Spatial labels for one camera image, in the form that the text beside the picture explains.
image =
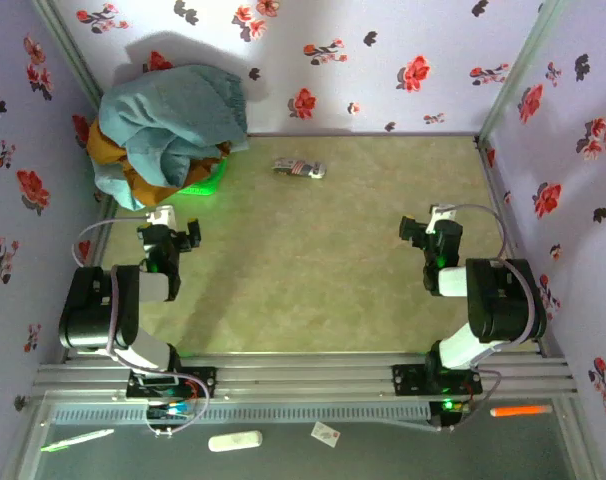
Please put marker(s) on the blue denim trousers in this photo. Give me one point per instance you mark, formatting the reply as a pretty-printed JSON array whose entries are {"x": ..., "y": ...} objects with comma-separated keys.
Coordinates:
[{"x": 183, "y": 110}]

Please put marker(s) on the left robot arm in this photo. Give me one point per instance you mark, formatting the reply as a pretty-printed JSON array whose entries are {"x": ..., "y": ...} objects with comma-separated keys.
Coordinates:
[{"x": 93, "y": 310}]

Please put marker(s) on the mustard brown trousers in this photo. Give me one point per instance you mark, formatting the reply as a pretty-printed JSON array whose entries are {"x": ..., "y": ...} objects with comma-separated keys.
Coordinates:
[{"x": 143, "y": 187}]

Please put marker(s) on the green plastic basket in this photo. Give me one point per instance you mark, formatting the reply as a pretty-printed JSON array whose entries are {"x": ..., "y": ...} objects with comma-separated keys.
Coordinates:
[{"x": 208, "y": 185}]

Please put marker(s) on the small printed toy car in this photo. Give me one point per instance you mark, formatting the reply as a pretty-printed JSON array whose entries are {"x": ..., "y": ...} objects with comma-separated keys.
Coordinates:
[{"x": 299, "y": 168}]

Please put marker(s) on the left controller board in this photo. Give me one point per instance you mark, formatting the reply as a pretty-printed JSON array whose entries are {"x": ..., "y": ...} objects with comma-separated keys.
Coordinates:
[{"x": 170, "y": 410}]

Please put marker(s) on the controller board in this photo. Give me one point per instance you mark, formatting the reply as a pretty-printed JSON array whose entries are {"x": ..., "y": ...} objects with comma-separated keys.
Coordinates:
[
  {"x": 170, "y": 410},
  {"x": 448, "y": 406}
]

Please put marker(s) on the right controller board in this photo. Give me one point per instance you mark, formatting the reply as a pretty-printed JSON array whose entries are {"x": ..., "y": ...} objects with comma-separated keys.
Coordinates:
[{"x": 448, "y": 406}]

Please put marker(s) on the orange marker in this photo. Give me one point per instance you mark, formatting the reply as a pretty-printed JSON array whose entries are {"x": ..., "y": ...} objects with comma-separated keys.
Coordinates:
[{"x": 520, "y": 411}]

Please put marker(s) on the white oblong remote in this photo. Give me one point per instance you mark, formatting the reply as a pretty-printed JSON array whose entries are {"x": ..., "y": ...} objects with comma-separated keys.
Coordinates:
[{"x": 233, "y": 441}]

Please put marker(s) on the green and white pen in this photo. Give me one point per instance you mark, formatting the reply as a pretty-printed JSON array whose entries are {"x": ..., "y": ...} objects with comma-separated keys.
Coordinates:
[{"x": 78, "y": 440}]

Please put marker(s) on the white and red card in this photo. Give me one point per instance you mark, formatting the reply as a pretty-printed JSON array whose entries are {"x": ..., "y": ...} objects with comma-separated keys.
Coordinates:
[{"x": 325, "y": 434}]

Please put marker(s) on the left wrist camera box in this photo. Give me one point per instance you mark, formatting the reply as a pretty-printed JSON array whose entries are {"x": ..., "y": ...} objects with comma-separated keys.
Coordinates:
[{"x": 161, "y": 215}]

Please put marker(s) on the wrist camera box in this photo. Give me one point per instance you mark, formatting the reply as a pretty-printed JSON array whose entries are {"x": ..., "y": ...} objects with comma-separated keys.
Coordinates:
[
  {"x": 161, "y": 215},
  {"x": 443, "y": 212}
]

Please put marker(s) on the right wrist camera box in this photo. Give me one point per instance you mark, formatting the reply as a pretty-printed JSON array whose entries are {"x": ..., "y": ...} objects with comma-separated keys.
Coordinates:
[{"x": 443, "y": 212}]

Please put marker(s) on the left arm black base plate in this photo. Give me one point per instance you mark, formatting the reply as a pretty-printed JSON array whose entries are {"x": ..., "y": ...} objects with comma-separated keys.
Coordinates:
[{"x": 203, "y": 382}]

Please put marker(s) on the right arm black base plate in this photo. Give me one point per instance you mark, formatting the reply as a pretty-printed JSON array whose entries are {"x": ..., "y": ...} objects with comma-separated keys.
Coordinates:
[{"x": 408, "y": 380}]

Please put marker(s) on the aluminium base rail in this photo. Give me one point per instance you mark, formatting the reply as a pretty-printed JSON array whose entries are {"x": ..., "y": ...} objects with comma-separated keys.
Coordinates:
[{"x": 308, "y": 375}]

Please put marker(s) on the aluminium frame post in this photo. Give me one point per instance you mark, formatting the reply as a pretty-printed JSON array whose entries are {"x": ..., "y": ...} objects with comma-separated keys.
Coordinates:
[{"x": 523, "y": 65}]

